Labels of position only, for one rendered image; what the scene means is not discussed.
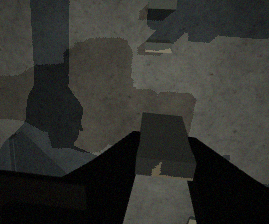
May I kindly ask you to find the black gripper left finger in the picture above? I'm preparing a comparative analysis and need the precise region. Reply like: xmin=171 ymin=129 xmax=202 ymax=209
xmin=0 ymin=131 xmax=141 ymax=224

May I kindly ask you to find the beige flat square plate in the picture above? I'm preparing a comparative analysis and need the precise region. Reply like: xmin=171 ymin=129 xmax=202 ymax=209
xmin=187 ymin=217 xmax=197 ymax=224

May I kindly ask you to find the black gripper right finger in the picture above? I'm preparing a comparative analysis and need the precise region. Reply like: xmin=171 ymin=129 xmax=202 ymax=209
xmin=187 ymin=137 xmax=269 ymax=224

